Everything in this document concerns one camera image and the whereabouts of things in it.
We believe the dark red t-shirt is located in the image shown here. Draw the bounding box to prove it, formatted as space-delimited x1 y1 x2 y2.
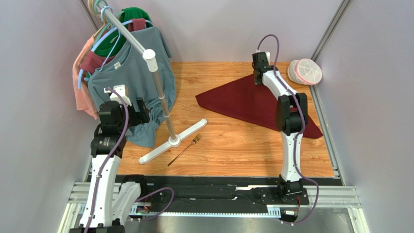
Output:
79 18 153 77

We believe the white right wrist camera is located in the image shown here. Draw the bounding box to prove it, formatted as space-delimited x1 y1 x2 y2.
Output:
256 51 270 62

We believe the aluminium frame post right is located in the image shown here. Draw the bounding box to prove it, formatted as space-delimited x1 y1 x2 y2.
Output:
311 0 353 62

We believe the blue-grey t-shirt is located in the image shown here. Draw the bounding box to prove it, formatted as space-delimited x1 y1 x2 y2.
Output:
88 27 176 148

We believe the dark red cloth napkin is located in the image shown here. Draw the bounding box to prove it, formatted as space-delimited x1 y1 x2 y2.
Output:
195 73 324 140

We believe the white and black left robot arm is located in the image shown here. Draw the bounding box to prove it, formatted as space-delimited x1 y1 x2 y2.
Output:
70 98 149 233

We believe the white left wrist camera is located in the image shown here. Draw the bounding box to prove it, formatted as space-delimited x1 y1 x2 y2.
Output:
104 84 132 106

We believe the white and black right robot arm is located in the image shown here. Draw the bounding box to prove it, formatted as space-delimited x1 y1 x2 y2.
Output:
252 52 308 203

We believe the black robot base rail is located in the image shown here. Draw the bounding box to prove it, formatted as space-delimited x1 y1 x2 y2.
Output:
86 174 344 224

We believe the light blue clothes hanger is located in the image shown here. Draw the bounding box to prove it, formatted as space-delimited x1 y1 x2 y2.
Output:
77 5 154 90

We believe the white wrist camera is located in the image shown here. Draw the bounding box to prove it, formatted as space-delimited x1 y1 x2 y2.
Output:
256 51 270 62
104 84 132 106

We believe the pink t-shirt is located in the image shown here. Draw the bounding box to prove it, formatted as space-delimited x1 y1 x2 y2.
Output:
72 36 98 119

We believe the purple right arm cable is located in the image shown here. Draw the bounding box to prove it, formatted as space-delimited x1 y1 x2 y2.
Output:
257 33 320 226

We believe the green t-shirt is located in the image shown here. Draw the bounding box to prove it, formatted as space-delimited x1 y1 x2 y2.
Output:
94 7 153 58

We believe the white and pink mesh bag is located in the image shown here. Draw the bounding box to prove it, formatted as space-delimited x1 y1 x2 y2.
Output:
287 58 323 85

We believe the gold metal fork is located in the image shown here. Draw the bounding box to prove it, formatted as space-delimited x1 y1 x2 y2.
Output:
167 134 202 167

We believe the silver and white clothes rack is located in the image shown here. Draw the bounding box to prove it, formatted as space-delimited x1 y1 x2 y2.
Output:
90 0 207 164

